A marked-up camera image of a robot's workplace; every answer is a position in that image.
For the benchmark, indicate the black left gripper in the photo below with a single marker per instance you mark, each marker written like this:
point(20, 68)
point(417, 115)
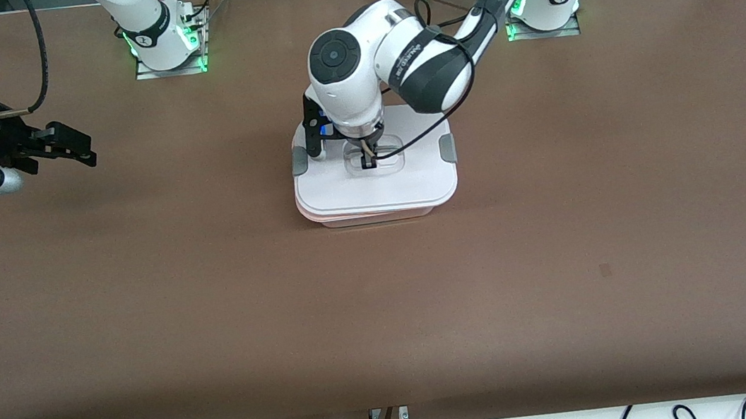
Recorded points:
point(367, 149)

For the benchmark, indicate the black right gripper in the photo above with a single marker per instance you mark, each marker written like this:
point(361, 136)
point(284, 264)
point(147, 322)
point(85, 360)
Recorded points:
point(3, 139)

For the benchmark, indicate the white box lid grey clips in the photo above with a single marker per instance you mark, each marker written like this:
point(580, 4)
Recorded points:
point(378, 191)

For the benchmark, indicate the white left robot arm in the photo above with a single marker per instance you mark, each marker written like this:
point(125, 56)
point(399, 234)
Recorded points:
point(350, 77)

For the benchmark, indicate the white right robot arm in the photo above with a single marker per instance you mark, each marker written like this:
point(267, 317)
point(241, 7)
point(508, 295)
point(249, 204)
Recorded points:
point(143, 17)

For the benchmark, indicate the translucent pink plastic box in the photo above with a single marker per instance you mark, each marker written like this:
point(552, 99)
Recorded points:
point(374, 218)

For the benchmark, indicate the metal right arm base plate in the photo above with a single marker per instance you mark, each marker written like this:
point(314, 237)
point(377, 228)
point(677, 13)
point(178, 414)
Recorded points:
point(151, 74)

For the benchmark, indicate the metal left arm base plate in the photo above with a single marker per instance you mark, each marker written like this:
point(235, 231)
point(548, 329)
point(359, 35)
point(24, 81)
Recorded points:
point(540, 35)

